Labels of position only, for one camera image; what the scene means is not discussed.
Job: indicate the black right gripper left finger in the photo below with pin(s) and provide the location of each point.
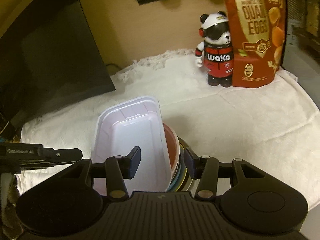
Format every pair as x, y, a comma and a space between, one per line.
119, 168

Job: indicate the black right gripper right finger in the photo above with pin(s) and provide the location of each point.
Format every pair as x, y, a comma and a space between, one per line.
204, 169

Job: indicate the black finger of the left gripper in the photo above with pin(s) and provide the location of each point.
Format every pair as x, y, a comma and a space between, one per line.
61, 156

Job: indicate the steel bowl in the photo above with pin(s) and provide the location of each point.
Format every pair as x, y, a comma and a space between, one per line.
186, 180

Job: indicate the white bowl blue outside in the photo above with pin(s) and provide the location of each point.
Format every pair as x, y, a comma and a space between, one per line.
178, 181

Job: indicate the white rectangular plastic container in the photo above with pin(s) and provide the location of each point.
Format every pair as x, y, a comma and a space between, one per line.
136, 122

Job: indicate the red plastic container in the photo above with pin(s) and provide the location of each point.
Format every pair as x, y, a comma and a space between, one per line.
173, 148

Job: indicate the white textured cloth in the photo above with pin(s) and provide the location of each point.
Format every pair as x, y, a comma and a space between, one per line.
274, 127

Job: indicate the black monitor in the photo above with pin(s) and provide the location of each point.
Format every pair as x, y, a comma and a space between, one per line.
49, 59

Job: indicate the grey computer case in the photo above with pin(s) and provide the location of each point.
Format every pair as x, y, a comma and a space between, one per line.
301, 56

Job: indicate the red quail eggs bag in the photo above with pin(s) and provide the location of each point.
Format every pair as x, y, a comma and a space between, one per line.
257, 30

